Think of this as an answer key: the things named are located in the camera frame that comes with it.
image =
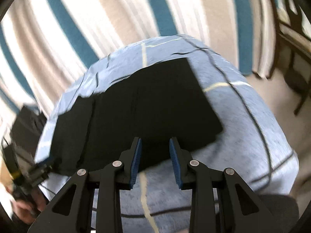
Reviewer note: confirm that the striped curtain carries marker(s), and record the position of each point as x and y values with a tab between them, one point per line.
102	17

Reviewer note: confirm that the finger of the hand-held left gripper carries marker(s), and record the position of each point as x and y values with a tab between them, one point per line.
47	161

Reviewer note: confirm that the blue checked blanket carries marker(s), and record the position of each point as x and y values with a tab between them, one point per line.
243	126

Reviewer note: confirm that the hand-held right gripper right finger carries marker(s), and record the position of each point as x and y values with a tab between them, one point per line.
175	165

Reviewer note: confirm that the person's left hand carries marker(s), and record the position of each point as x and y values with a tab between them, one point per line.
24	208

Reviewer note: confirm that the black pants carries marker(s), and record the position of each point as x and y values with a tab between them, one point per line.
145	111

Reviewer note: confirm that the dark wooden chair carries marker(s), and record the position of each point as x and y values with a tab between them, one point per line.
296	65

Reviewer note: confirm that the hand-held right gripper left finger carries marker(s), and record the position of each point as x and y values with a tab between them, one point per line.
134	165

